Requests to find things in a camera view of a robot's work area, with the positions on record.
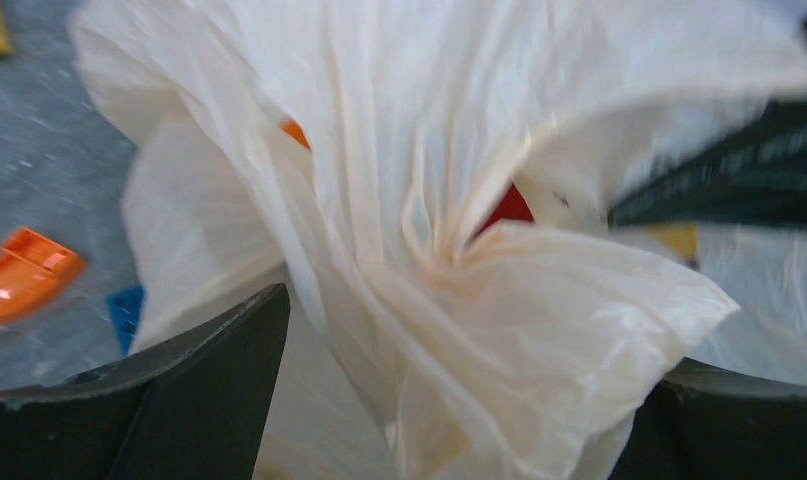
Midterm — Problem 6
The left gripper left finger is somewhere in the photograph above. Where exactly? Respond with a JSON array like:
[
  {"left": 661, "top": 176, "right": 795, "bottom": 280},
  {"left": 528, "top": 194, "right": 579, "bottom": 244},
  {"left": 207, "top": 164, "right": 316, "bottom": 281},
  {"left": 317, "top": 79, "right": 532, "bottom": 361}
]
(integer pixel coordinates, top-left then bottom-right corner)
[{"left": 0, "top": 285, "right": 290, "bottom": 479}]

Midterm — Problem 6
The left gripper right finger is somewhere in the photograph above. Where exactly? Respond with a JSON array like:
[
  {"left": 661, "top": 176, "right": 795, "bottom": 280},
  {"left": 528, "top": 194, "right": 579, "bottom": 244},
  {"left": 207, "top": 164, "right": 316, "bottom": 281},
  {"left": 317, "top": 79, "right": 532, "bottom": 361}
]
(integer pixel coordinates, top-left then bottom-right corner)
[{"left": 611, "top": 359, "right": 807, "bottom": 479}]

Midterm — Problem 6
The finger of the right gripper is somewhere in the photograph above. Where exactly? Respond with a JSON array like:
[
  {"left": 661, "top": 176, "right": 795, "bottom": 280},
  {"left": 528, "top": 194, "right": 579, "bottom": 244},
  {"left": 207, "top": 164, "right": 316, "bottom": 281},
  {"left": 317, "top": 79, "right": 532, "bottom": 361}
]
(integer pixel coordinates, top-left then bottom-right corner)
[{"left": 608, "top": 1, "right": 807, "bottom": 230}]

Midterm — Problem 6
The translucent beige plastic bag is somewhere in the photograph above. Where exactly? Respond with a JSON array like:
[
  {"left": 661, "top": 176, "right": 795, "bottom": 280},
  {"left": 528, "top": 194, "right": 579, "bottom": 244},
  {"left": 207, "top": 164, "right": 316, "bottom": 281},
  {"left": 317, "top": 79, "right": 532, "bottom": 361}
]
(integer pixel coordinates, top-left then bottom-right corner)
[{"left": 68, "top": 0, "right": 807, "bottom": 480}]

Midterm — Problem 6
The red fake fruit in bag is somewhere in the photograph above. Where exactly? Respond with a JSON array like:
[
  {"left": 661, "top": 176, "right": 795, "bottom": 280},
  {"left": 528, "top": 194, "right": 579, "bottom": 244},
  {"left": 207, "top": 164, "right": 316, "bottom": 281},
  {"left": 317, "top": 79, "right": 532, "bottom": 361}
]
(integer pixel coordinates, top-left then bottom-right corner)
[{"left": 477, "top": 184, "right": 534, "bottom": 236}]

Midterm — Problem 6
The blue toy brick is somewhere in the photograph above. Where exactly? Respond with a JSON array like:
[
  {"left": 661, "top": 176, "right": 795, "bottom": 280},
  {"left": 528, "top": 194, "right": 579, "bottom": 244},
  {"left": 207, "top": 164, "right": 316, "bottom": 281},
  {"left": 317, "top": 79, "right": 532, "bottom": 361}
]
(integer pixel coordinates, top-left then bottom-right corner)
[{"left": 105, "top": 285, "right": 145, "bottom": 356}]

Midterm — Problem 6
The orange curved toy piece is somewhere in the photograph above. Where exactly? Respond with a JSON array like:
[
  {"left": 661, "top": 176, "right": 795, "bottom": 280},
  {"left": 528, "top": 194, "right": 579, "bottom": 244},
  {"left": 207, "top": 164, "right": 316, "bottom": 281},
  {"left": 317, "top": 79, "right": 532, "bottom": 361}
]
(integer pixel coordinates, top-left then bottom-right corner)
[{"left": 0, "top": 227, "right": 87, "bottom": 326}]

